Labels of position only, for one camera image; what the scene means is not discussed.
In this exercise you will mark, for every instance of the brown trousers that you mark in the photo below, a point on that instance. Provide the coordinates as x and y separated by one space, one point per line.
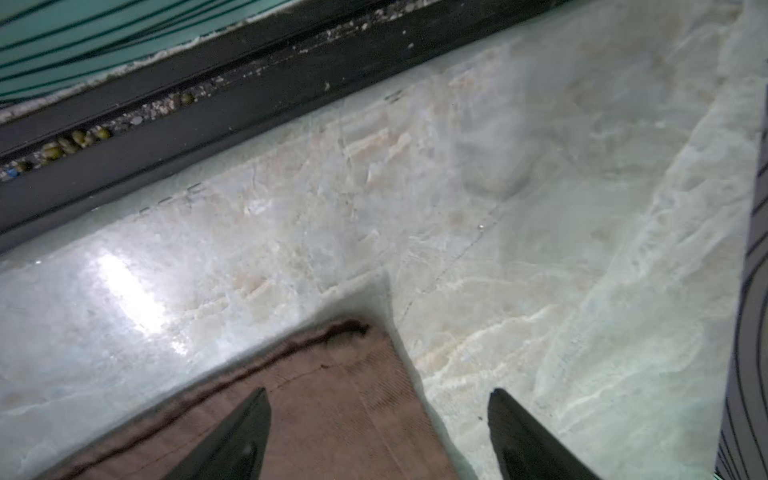
331 402

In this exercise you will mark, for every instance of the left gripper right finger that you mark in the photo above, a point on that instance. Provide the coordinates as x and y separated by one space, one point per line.
524 448

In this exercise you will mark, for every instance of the black left floor frame rail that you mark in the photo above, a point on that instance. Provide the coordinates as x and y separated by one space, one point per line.
70 157

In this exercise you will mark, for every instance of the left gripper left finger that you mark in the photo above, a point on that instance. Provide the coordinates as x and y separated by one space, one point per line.
235 449

